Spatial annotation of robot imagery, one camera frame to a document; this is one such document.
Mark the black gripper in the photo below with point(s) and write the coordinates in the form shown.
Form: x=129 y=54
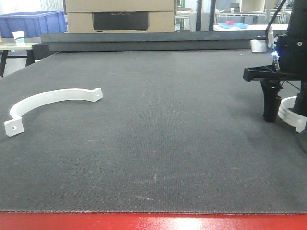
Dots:
x=270 y=88

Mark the white curved PVC clamp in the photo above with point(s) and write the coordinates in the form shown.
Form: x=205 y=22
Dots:
x=14 y=126

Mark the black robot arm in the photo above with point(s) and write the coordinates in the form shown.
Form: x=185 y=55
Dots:
x=291 y=65

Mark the white open bin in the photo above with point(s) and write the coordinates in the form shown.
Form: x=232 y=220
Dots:
x=252 y=5

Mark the pink cube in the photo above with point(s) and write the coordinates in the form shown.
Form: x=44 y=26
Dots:
x=229 y=22

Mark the large cardboard box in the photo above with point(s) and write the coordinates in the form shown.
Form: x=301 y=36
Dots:
x=95 y=16

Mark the blue storage crate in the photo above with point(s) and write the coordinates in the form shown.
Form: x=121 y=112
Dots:
x=32 y=23

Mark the white paper cup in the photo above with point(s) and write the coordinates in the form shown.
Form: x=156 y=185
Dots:
x=19 y=37

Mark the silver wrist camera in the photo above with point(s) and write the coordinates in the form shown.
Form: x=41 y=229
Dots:
x=259 y=44

